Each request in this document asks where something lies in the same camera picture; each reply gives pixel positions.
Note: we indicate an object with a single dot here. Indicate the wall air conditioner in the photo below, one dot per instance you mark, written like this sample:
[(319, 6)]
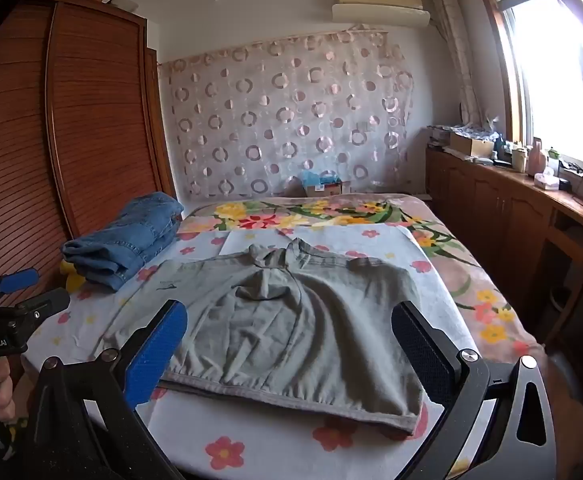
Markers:
[(376, 12)]

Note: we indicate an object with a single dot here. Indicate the grey-green pants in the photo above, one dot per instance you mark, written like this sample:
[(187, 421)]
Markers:
[(296, 330)]

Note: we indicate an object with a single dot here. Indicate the sheer circle-pattern curtain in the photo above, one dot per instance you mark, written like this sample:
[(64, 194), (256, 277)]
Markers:
[(281, 125)]

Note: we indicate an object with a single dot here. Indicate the wooden slatted wardrobe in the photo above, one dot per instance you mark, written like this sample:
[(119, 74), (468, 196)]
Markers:
[(96, 125)]

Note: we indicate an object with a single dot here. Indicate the yellow plush toy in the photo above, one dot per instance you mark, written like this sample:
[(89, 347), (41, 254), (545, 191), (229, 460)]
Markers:
[(73, 282)]

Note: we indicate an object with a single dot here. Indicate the brown cardboard box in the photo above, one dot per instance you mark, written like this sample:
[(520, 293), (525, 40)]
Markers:
[(471, 146)]

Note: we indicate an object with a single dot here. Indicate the pink bottle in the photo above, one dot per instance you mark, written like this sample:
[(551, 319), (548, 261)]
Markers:
[(536, 160)]

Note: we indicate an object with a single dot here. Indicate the small cardboard box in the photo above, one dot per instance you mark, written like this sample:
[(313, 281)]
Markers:
[(327, 191)]

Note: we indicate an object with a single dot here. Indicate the beige window curtain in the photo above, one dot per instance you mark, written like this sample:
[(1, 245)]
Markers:
[(454, 50)]

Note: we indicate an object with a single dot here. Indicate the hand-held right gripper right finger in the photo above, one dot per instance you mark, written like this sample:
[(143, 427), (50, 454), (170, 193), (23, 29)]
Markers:
[(421, 352)]

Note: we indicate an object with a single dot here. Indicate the long wooden cabinet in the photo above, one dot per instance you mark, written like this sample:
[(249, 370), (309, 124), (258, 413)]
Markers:
[(481, 210)]

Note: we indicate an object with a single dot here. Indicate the pile of papers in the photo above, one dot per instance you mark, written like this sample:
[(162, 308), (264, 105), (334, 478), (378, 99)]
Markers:
[(439, 136)]

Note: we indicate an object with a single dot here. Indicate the floral blanket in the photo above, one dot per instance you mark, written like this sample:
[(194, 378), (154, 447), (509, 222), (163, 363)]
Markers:
[(471, 280)]

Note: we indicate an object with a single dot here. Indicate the blue plastic bag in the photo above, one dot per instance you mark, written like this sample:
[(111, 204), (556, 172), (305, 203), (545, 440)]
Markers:
[(316, 178)]

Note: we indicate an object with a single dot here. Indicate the white tissue box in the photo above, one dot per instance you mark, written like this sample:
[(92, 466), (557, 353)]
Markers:
[(546, 182)]

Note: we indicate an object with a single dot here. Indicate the white flower-print sheet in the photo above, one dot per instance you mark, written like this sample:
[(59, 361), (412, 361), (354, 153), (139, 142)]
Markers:
[(251, 430)]

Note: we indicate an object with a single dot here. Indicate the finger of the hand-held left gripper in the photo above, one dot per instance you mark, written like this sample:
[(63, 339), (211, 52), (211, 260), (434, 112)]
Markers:
[(46, 302), (18, 281)]

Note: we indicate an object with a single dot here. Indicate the folded blue jeans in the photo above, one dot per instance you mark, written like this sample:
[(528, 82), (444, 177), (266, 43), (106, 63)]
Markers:
[(126, 240)]

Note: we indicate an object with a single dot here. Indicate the window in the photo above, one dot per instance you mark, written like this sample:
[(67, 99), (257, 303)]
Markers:
[(546, 85)]

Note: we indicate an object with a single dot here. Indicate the white cup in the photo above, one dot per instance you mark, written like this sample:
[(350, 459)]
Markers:
[(519, 161)]

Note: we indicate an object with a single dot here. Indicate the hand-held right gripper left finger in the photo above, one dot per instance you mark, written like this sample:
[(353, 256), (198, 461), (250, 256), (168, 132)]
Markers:
[(156, 355)]

